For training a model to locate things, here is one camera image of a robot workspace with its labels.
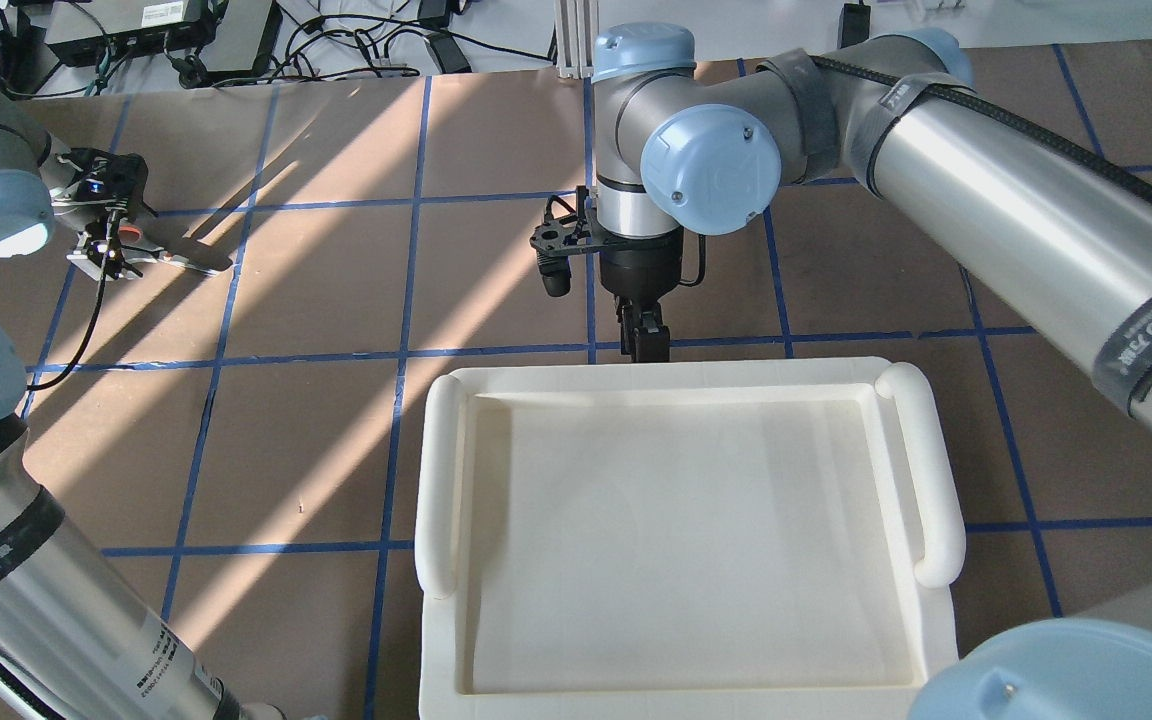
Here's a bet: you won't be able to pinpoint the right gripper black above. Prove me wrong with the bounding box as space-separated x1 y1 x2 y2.
600 236 684 363

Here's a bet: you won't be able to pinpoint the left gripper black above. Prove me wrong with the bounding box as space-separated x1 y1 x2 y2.
56 149 156 281

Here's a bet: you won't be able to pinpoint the red handled scissors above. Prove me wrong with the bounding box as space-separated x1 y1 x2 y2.
77 223 233 279

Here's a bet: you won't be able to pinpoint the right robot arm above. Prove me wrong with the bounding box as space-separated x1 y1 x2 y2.
591 22 1152 719

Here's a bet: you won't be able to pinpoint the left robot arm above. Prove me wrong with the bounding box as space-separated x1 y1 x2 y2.
0 69 612 719

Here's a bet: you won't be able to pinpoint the white plastic tray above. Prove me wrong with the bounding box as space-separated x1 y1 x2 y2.
414 357 967 719

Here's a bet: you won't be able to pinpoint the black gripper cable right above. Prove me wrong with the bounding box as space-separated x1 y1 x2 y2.
676 232 708 289

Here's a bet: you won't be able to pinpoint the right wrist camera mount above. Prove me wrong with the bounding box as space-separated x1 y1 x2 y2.
529 184 600 300

